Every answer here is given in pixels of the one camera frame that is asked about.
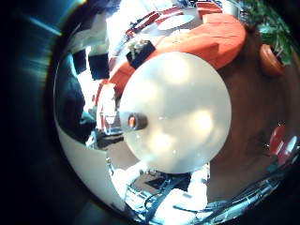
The green potted plant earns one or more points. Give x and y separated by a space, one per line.
275 25

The small round white table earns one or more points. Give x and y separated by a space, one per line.
175 22

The black square panel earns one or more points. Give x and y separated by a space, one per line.
98 66
79 62

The white board panel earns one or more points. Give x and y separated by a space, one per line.
90 168

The orange sofa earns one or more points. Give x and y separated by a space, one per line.
200 40

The black box on sofa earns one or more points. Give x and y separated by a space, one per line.
142 54

